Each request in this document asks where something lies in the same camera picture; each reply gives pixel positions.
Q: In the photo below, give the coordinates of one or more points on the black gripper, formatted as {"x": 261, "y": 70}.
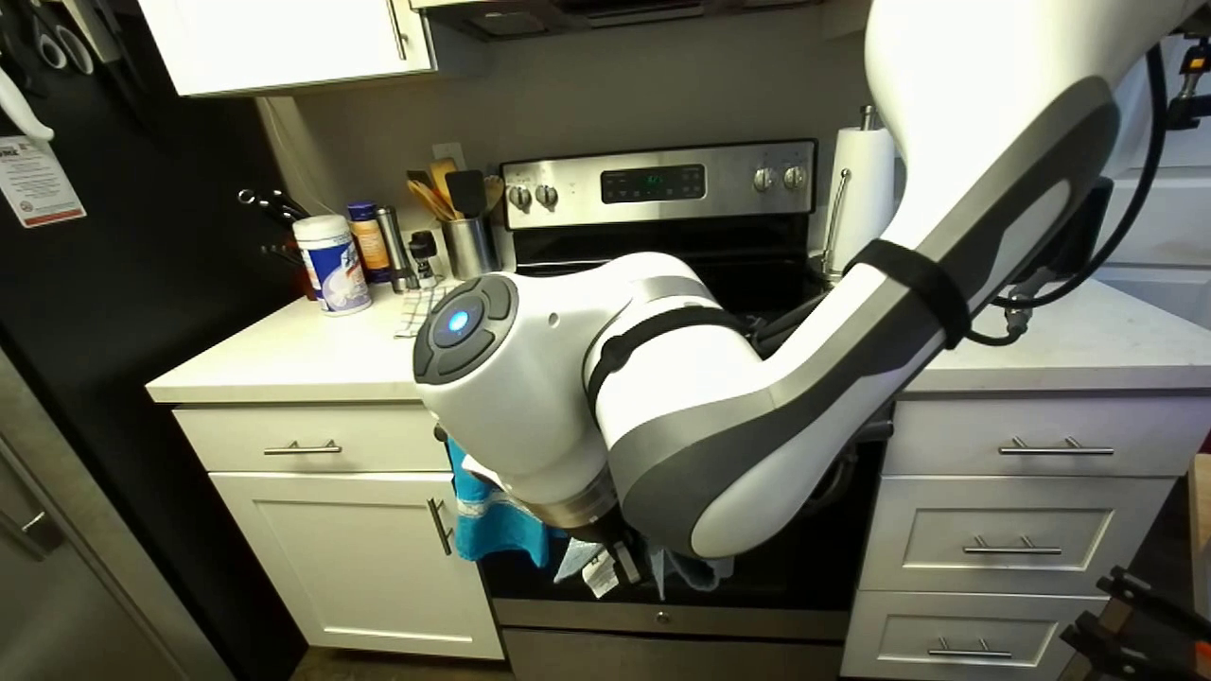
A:
{"x": 636, "y": 562}

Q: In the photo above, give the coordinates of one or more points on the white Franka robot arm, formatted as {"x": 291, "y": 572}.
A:
{"x": 781, "y": 378}

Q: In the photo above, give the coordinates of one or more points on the bright blue white-striped towel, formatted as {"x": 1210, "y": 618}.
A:
{"x": 486, "y": 529}

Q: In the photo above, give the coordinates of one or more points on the black glass-top stove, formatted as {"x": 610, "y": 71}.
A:
{"x": 706, "y": 190}

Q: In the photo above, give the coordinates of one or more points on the white base cabinet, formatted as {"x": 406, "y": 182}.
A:
{"x": 354, "y": 570}

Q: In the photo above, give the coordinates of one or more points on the metal utensil holder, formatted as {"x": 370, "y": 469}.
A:
{"x": 472, "y": 249}

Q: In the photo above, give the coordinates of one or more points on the white three-drawer cabinet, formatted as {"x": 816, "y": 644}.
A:
{"x": 1023, "y": 543}

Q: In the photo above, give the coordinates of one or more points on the black spatula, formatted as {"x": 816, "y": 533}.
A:
{"x": 468, "y": 190}

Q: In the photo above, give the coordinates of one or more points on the brown spice bottle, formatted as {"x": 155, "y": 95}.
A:
{"x": 370, "y": 247}

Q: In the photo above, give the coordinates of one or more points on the wooden spoon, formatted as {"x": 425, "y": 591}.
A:
{"x": 428, "y": 195}

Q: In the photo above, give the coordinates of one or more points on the disinfecting wipes canister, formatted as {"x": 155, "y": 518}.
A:
{"x": 330, "y": 264}

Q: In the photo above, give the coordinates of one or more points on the black red tool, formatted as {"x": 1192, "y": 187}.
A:
{"x": 1136, "y": 605}

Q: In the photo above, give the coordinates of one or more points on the black countertop appliance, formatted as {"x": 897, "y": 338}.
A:
{"x": 1085, "y": 239}

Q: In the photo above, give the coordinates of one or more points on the stainless range hood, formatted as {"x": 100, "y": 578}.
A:
{"x": 628, "y": 7}

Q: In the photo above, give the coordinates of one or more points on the black refrigerator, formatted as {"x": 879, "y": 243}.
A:
{"x": 116, "y": 287}

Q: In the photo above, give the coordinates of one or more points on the white paper tag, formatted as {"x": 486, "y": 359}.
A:
{"x": 40, "y": 182}

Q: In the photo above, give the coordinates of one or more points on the white wall cabinet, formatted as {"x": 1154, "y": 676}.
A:
{"x": 279, "y": 42}

